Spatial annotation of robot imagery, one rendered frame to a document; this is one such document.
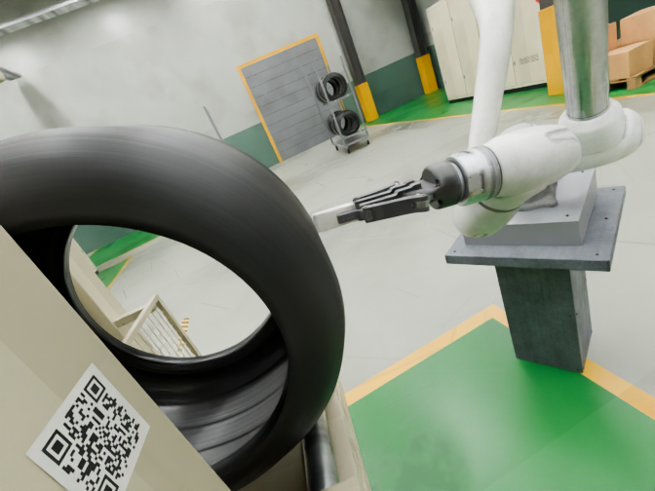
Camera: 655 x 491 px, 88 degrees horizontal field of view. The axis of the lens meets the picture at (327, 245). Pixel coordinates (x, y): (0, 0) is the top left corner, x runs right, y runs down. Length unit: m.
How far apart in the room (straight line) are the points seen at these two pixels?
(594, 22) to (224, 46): 11.27
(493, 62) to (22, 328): 0.83
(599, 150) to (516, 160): 0.74
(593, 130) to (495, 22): 0.53
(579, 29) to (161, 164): 1.00
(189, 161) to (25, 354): 0.21
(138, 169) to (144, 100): 11.50
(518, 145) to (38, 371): 0.61
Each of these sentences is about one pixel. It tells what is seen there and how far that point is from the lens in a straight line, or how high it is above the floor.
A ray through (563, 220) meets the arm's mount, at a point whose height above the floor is 0.74.
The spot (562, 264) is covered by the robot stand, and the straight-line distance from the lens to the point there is 1.28.
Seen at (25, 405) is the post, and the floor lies 1.27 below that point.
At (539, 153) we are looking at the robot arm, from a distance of 0.62.
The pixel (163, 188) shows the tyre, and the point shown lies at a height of 1.34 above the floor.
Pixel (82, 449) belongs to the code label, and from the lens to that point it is 0.30.
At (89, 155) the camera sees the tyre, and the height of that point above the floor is 1.40.
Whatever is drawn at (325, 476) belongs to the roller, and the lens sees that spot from 0.56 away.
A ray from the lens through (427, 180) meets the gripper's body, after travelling 0.59.
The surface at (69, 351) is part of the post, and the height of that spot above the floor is 1.28.
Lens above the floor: 1.36
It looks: 22 degrees down
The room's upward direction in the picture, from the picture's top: 24 degrees counter-clockwise
